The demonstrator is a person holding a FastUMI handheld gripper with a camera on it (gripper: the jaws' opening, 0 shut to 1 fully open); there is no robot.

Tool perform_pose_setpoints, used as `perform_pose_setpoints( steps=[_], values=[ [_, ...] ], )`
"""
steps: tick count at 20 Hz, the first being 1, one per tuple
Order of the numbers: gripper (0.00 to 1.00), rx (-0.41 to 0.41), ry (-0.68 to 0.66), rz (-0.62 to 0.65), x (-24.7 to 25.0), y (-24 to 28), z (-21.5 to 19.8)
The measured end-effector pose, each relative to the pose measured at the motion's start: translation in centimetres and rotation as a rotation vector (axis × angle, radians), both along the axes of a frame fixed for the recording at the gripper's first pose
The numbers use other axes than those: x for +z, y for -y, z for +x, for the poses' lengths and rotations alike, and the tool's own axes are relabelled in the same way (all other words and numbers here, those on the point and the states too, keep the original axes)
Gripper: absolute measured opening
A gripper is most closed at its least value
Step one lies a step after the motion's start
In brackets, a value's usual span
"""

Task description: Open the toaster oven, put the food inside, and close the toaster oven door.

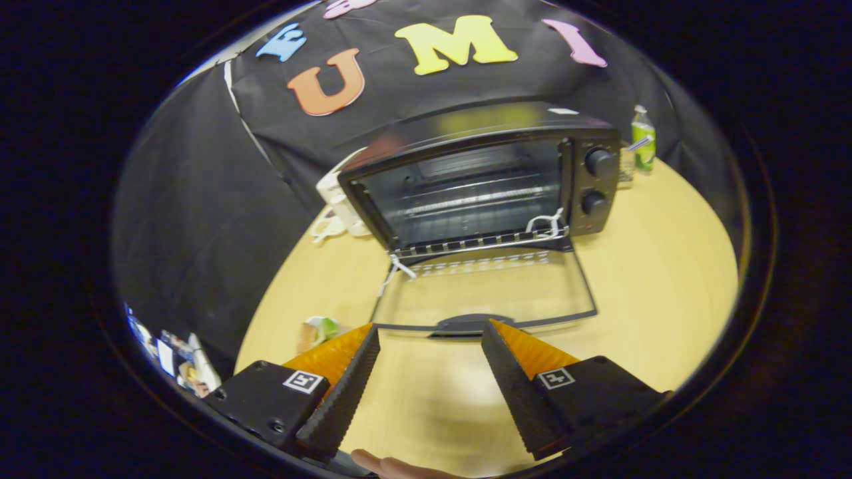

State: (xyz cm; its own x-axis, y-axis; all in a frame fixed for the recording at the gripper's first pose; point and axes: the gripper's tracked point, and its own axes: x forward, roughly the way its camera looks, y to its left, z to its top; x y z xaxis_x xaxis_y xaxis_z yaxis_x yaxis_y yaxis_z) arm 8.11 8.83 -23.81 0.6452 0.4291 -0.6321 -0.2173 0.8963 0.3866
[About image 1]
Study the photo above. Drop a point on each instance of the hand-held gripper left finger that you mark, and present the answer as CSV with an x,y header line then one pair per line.
x,y
346,392

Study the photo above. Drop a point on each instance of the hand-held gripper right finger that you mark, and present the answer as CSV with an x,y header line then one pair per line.
x,y
522,392

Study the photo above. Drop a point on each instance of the glass toaster oven door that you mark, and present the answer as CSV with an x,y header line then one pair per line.
x,y
459,326

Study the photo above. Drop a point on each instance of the black toaster oven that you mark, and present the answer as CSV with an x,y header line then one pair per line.
x,y
479,126

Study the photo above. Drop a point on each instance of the colourful printed papers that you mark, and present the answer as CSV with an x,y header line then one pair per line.
x,y
180,362

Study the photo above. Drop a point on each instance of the black backdrop cloth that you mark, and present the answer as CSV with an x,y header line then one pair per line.
x,y
200,219

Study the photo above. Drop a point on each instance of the clear plastic holder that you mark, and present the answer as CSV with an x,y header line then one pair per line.
x,y
626,166

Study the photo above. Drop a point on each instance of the green drink bottle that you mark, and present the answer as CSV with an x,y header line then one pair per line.
x,y
643,143

